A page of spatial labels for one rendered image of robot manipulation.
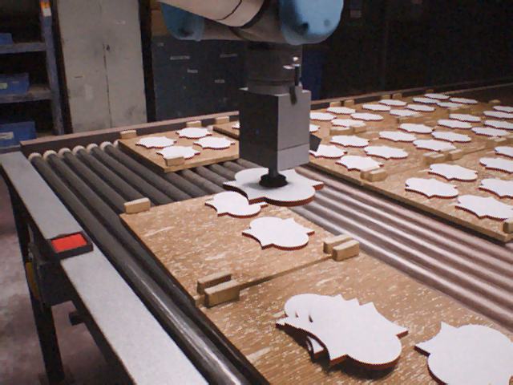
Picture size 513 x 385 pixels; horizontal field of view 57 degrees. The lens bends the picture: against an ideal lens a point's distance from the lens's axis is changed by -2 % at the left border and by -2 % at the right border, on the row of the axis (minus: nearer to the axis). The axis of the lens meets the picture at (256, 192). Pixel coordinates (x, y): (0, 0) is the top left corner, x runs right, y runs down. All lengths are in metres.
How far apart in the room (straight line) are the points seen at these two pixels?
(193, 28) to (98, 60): 4.73
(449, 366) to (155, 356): 0.40
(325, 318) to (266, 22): 0.42
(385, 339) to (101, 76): 4.84
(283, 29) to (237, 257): 0.54
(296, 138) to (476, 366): 0.38
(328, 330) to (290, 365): 0.07
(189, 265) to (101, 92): 4.51
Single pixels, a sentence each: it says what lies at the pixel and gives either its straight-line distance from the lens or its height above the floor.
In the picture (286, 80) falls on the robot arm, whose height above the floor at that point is 1.29.
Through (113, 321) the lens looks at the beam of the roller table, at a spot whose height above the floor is 0.91.
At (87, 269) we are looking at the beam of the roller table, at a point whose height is 0.92.
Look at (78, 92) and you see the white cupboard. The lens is 5.30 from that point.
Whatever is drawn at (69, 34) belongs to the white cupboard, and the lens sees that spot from 5.24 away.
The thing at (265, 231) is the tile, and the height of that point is 0.95.
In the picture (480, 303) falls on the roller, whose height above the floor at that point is 0.92.
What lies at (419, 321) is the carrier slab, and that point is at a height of 0.94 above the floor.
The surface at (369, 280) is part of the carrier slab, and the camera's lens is 0.87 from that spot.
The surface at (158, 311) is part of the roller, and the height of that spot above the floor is 0.91.
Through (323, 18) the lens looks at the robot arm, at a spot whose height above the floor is 1.37.
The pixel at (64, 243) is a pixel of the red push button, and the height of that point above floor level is 0.93.
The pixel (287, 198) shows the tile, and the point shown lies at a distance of 0.66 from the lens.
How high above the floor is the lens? 1.38
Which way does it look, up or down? 21 degrees down
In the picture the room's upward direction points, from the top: straight up
